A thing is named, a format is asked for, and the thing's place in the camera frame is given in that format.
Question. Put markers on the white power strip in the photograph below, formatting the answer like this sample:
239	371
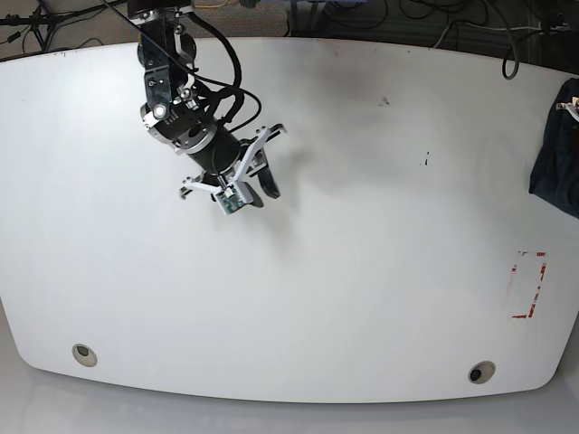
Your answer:
562	20

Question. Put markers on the dark teal T-shirt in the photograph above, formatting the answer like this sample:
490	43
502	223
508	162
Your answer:
554	177

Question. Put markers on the table cable grommet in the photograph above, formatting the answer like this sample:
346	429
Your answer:
84	355
482	372

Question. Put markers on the left table cable grommet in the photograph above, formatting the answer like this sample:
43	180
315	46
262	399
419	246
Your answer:
84	355

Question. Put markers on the black tripod stand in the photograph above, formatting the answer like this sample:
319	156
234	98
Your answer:
43	23

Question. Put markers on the red tape rectangle marking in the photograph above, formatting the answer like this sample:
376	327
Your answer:
526	279

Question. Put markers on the wrist camera board image-left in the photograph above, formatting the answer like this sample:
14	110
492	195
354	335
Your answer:
229	200

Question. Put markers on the right table cable grommet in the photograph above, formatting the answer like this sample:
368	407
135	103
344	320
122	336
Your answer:
482	372

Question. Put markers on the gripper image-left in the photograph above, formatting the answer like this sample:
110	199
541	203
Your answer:
222	158

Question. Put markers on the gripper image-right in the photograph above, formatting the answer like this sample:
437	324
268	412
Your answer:
570	107

